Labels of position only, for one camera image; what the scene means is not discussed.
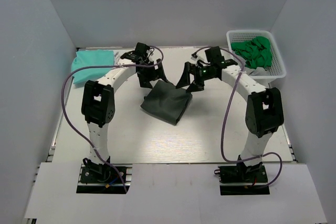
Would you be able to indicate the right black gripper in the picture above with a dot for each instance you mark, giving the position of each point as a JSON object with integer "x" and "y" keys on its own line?
{"x": 185, "y": 79}

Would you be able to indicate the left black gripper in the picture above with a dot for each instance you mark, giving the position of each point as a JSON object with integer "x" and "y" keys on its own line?
{"x": 158, "y": 73}

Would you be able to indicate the dark grey t shirt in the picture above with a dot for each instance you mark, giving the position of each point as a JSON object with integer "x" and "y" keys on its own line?
{"x": 166, "y": 103}

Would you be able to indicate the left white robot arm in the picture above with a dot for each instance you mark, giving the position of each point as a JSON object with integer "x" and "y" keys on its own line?
{"x": 98, "y": 104}

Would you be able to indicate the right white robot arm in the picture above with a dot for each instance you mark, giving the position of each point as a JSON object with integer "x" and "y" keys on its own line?
{"x": 264, "y": 112}

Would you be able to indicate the grey t shirt in basket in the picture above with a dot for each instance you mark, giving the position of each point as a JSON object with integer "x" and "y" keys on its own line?
{"x": 259, "y": 71}

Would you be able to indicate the green t shirt in basket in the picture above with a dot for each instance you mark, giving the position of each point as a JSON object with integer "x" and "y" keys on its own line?
{"x": 255, "y": 52}

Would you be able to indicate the folded teal t shirt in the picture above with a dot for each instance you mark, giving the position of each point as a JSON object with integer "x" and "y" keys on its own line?
{"x": 92, "y": 64}

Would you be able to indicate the white plastic basket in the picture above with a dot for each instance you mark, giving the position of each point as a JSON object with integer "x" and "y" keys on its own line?
{"x": 277, "y": 69}

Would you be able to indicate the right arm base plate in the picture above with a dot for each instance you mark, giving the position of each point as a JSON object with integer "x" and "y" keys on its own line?
{"x": 233, "y": 183}

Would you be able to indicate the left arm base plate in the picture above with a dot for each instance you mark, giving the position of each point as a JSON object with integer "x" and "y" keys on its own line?
{"x": 91, "y": 183}

